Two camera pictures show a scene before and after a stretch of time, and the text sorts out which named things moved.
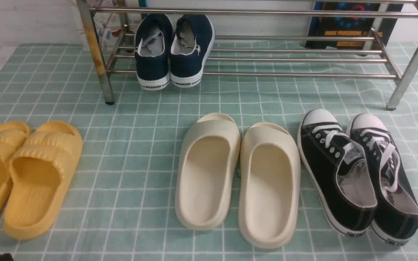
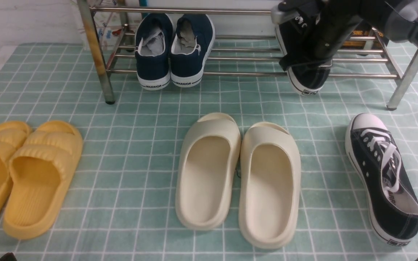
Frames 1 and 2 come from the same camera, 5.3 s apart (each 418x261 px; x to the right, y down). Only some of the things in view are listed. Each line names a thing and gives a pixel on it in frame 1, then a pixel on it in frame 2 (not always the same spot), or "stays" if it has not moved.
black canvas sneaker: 339,171 -> 306,79
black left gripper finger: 6,256 stays
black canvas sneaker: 398,212 stays
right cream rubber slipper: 269,185 stays
